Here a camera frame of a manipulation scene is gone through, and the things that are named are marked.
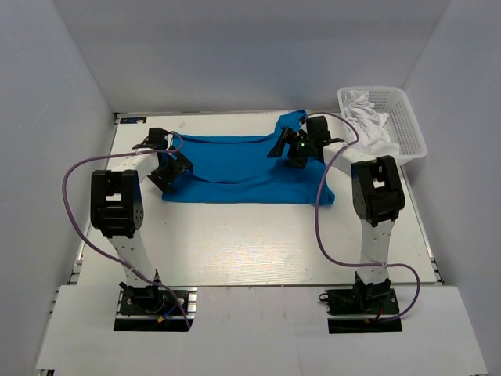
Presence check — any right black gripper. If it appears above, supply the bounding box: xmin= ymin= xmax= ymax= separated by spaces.
xmin=268 ymin=126 xmax=315 ymax=168

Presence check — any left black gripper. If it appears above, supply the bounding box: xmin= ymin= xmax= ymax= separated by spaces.
xmin=148 ymin=146 xmax=193 ymax=193

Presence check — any blue t shirt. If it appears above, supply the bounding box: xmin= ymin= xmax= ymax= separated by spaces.
xmin=162 ymin=110 xmax=324 ymax=204

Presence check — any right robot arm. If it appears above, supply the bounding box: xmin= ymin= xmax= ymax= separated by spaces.
xmin=268 ymin=125 xmax=405 ymax=318

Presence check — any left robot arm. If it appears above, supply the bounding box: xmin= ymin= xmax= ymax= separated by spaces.
xmin=91 ymin=150 xmax=193 ymax=316

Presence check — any white crumpled t shirt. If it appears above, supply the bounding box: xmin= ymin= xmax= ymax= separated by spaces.
xmin=342 ymin=90 xmax=400 ymax=157

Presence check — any white plastic basket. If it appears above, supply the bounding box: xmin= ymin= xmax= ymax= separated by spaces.
xmin=337 ymin=86 xmax=427 ymax=165

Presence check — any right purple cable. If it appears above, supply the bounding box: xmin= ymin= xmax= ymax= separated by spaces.
xmin=301 ymin=112 xmax=422 ymax=324

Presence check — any purple cable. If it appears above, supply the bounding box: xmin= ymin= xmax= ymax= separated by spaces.
xmin=62 ymin=131 xmax=193 ymax=329
xmin=301 ymin=112 xmax=422 ymax=324

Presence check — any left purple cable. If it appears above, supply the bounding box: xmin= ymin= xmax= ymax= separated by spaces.
xmin=62 ymin=131 xmax=193 ymax=329

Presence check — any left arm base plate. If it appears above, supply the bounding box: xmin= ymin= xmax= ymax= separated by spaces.
xmin=114 ymin=282 xmax=197 ymax=333

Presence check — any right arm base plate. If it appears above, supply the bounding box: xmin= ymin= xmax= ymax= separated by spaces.
xmin=319 ymin=288 xmax=403 ymax=334

